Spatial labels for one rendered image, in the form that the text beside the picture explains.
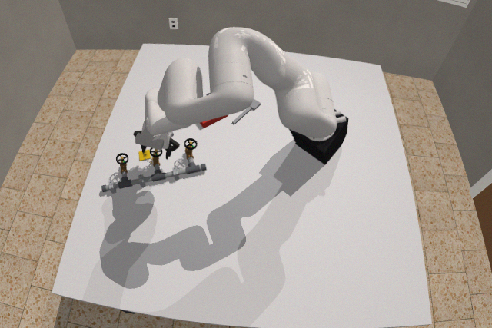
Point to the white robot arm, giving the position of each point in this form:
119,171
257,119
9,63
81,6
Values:
301,95

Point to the yellow tag on chain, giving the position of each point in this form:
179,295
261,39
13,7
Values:
145,155

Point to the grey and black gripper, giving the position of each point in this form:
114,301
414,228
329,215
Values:
167,142

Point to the red rectangular block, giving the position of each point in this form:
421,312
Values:
207,123

